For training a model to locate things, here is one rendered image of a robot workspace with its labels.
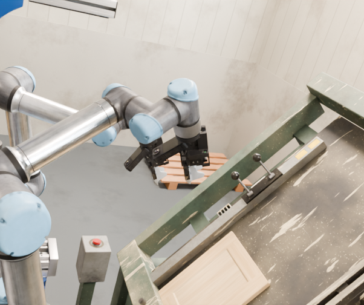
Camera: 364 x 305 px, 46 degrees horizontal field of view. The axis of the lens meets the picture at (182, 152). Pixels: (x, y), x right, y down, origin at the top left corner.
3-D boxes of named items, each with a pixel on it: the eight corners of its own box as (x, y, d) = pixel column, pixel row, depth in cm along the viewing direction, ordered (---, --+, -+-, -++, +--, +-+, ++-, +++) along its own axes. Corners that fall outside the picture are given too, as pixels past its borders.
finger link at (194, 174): (206, 188, 130) (204, 167, 123) (186, 190, 130) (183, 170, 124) (205, 180, 132) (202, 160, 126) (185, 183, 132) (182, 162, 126)
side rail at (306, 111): (147, 249, 216) (134, 238, 210) (317, 108, 211) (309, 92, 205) (150, 256, 211) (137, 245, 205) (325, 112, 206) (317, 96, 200)
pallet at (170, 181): (222, 160, 566) (224, 153, 562) (251, 194, 497) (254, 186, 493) (138, 153, 519) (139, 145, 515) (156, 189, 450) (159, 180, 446)
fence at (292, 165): (154, 278, 192) (149, 274, 190) (320, 141, 188) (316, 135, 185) (158, 286, 188) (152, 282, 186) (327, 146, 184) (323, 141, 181)
